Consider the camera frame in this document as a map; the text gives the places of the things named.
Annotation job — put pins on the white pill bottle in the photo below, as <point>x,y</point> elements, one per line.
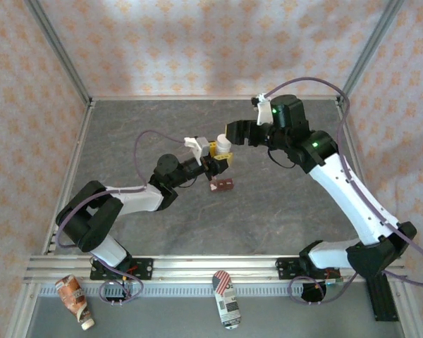
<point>223,142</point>

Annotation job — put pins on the brown pill organizer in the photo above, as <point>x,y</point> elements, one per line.
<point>225,185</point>

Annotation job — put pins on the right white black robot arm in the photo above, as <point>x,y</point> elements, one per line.
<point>352,197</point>

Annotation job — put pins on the white pill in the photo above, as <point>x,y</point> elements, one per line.
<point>214,187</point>

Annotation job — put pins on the orange patterned backdrop cloth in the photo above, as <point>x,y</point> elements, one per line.
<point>211,42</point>

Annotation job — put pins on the flag print can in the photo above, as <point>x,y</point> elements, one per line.
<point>225,299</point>

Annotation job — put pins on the green circuit board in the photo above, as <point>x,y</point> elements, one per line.
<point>335,281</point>

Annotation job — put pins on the brown squeeze bottle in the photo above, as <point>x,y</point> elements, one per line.
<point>70,292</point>

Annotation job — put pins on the black ribbed strip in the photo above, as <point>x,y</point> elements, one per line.
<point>384,303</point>

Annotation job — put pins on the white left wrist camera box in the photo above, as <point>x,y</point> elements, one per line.
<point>199,148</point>

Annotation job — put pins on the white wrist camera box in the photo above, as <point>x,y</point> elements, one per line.
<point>264,112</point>
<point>199,148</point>

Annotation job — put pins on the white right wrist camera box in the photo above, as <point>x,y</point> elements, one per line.
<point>264,112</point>

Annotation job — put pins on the aluminium table edge rail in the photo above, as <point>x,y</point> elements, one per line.
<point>81,141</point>
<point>362,176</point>
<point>197,98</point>

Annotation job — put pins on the aluminium cross rail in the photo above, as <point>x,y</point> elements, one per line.
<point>204,267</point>

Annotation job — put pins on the aluminium frame post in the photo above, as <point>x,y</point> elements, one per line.
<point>61,53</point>
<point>367,53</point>

